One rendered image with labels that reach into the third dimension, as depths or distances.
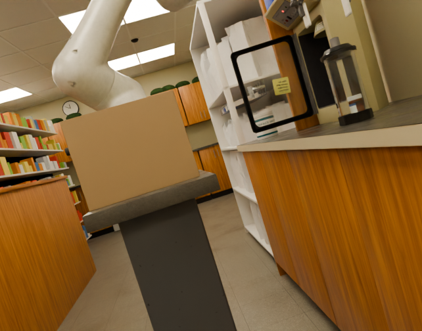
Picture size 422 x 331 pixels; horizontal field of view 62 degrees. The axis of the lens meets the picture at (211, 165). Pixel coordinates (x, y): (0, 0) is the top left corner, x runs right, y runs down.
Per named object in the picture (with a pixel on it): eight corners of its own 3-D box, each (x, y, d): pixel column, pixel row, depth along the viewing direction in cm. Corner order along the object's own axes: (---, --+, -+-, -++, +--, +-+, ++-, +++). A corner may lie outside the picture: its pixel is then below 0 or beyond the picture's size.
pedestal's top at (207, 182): (87, 233, 78) (81, 217, 78) (107, 212, 110) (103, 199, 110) (221, 189, 83) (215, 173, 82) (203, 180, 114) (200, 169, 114)
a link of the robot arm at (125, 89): (91, 129, 95) (85, 90, 107) (136, 151, 106) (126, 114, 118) (121, 96, 91) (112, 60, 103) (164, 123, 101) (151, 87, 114)
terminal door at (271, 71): (314, 115, 166) (290, 33, 164) (253, 134, 167) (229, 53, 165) (313, 115, 167) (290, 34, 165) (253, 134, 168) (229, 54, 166)
